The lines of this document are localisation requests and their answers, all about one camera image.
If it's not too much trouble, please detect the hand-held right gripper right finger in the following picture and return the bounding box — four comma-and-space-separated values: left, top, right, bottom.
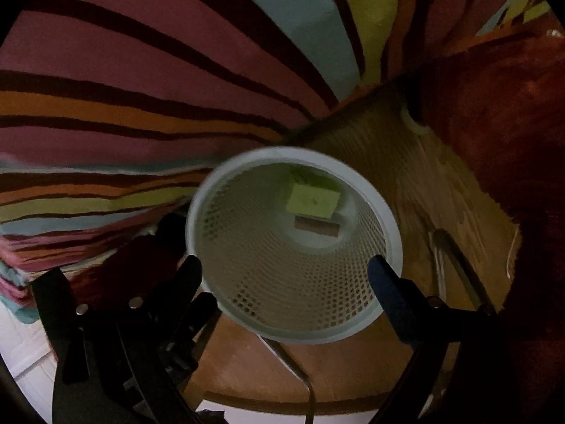
368, 254, 496, 424

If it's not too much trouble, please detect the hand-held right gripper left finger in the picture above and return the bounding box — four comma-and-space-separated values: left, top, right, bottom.
32, 254, 204, 424

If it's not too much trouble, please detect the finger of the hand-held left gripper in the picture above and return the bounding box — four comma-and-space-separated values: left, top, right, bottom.
174, 291, 218, 365
156, 213, 188, 253

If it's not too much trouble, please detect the white mesh plastic wastebasket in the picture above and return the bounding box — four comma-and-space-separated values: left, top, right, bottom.
185, 146, 404, 345

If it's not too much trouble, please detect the light green cardboard box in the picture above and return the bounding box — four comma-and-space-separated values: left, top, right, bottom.
285, 172, 341, 222

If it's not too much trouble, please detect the dark red furry cloth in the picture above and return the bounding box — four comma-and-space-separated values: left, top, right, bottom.
415, 35, 565, 424
71, 232, 186, 302

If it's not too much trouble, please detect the curved chrome metal tube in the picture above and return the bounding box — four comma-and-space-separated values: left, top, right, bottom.
428, 228, 497, 315

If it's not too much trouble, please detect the thin chrome metal rod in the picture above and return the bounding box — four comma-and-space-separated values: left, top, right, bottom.
260, 336, 317, 424

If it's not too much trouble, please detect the multicoloured striped rug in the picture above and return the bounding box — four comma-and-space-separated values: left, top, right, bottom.
0, 0, 552, 324

